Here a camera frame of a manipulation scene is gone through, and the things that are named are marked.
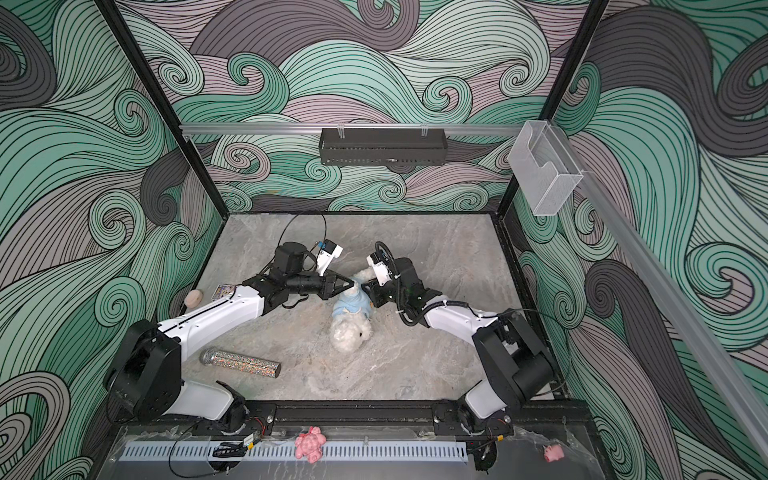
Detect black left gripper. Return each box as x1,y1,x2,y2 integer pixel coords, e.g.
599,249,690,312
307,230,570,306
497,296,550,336
287,268,354,302

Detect light blue fleece hoodie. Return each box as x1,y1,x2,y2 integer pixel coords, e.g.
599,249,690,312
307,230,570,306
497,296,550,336
332,282,373,318

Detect white plush teddy bear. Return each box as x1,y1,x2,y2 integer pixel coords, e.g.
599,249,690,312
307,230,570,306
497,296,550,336
330,267,376,353

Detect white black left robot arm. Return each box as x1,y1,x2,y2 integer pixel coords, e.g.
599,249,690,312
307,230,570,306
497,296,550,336
104,240,354,434

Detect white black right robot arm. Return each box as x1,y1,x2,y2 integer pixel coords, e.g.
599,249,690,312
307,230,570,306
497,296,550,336
363,253,556,435

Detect colourful card box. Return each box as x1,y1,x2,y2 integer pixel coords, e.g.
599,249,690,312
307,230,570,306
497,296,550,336
211,284,237,301

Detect pink round wooden block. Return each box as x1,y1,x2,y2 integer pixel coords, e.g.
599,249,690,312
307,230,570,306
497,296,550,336
183,289,203,309

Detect glitter multicolour tube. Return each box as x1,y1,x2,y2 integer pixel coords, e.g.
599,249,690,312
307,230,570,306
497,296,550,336
199,348,281,379

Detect pink plush toy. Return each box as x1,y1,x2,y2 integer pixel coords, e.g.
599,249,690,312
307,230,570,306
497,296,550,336
294,426,327,464

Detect small pink toy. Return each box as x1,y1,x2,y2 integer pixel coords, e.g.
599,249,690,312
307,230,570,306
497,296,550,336
544,445,565,463

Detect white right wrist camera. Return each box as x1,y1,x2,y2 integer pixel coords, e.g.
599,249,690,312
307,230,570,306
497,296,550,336
366,251,392,286

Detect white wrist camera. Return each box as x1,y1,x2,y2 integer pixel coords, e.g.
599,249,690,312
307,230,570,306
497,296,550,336
366,251,392,286
315,239,343,276

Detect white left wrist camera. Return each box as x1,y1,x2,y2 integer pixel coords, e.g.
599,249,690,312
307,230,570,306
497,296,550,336
315,239,343,276

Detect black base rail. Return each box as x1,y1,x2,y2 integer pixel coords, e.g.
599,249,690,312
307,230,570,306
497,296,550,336
113,398,592,427

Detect black wall-mounted tray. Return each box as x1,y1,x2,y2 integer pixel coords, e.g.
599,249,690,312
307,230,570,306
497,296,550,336
318,129,448,166

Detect aluminium rail back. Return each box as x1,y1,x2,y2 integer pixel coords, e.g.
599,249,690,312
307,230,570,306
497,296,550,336
179,122,523,137

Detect aluminium rail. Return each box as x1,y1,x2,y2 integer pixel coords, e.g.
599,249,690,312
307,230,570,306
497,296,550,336
552,126,767,460
179,122,523,137

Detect clear acrylic wall bin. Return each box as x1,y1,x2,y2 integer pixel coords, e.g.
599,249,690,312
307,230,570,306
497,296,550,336
507,120,583,217

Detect white slotted cable duct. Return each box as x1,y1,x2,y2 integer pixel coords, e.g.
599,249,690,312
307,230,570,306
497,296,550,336
118,440,469,463

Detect black left corner post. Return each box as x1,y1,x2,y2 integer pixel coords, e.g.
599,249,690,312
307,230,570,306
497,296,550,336
95,0,229,220

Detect aluminium rail right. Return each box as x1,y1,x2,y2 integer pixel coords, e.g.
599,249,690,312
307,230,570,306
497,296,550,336
552,126,767,460

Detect black cage corner post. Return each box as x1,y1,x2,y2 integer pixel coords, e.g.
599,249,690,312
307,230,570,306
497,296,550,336
498,1,609,217

